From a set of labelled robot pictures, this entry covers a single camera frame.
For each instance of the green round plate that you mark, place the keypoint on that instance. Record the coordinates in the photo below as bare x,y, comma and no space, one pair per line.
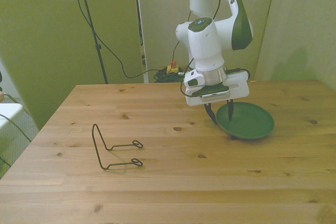
249,125

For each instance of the black tripod pole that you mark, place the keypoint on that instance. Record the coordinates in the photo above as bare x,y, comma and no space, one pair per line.
98,48

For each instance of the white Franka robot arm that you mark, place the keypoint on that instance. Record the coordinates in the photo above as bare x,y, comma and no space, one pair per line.
204,45

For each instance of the white side table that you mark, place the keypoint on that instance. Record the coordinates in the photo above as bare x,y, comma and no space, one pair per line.
9,116

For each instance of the beige wide partition panel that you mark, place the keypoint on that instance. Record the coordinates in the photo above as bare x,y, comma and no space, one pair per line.
52,37

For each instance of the yellow emergency stop box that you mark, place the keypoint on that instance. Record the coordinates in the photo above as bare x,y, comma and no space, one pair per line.
173,69

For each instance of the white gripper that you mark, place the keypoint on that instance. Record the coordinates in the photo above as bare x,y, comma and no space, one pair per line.
236,87

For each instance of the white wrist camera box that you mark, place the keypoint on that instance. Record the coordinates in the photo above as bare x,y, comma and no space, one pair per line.
194,79

